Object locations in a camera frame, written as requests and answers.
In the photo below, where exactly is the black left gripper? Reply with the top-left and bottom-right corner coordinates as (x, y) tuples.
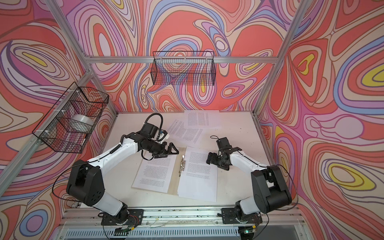
(147, 140), (180, 159)

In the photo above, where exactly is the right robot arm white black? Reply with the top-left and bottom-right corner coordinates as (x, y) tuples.
(207, 151), (292, 215)

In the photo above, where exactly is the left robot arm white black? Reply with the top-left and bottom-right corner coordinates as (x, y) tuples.
(66, 133), (179, 219)

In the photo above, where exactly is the metal folder fastener clip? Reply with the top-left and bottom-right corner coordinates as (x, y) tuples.
(179, 155), (186, 177)

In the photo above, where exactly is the printed paper sheet front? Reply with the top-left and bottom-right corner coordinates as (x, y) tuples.
(167, 120), (204, 146)

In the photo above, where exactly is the printed paper sheet back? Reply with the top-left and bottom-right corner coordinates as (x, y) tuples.
(182, 110), (222, 129)

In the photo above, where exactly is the silver tape roll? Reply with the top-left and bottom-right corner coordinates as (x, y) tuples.
(69, 114), (94, 134)

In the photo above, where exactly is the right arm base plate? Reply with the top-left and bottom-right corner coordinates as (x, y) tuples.
(217, 206), (263, 226)

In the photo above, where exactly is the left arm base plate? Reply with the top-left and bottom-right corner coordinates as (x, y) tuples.
(101, 205), (144, 227)

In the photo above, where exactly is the black wire basket back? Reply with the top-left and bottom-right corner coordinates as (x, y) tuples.
(151, 51), (216, 86)

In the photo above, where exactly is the black wire basket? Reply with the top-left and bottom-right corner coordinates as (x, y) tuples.
(32, 83), (109, 154)
(151, 51), (216, 86)

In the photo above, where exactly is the black wire basket left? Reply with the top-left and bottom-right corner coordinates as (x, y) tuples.
(32, 83), (109, 154)

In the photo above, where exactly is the aluminium front rail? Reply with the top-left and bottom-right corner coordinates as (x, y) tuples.
(52, 206), (313, 240)

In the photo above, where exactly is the aluminium frame post right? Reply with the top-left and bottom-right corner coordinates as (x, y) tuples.
(253, 1), (312, 117)

